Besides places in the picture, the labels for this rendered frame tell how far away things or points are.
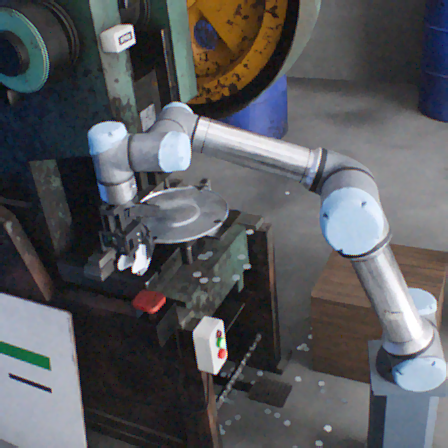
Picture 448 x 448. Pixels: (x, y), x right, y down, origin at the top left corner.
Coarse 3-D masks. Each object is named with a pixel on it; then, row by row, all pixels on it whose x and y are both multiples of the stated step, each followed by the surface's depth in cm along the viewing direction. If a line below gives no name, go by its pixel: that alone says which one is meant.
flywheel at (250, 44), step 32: (192, 0) 171; (224, 0) 169; (256, 0) 165; (288, 0) 158; (192, 32) 181; (224, 32) 174; (256, 32) 169; (288, 32) 169; (224, 64) 179; (256, 64) 171; (224, 96) 181
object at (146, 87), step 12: (144, 72) 154; (144, 84) 152; (156, 84) 156; (144, 96) 153; (156, 96) 158; (144, 108) 154; (156, 108) 159; (144, 120) 155; (144, 132) 156; (144, 180) 159; (156, 180) 160
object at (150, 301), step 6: (138, 294) 143; (144, 294) 144; (150, 294) 143; (156, 294) 143; (162, 294) 143; (132, 300) 142; (138, 300) 142; (144, 300) 141; (150, 300) 141; (156, 300) 141; (162, 300) 141; (138, 306) 140; (144, 306) 140; (150, 306) 140; (156, 306) 140; (150, 312) 143
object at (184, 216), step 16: (160, 192) 181; (176, 192) 180; (192, 192) 179; (208, 192) 178; (160, 208) 172; (176, 208) 171; (192, 208) 170; (208, 208) 170; (224, 208) 169; (160, 224) 165; (176, 224) 164; (192, 224) 164; (208, 224) 163; (160, 240) 158; (176, 240) 158
